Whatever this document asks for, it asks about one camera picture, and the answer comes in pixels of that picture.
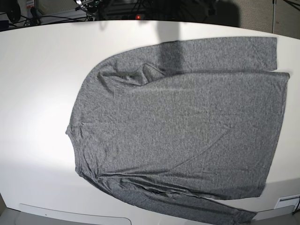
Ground thin metal pole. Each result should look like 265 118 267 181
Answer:
272 0 277 33

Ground grey long-sleeve T-shirt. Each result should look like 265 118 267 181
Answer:
66 37 290 225

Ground black cables on floor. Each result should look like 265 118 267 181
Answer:
14 9 99 26

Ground black power strip red light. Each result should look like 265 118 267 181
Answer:
105 9 161 20

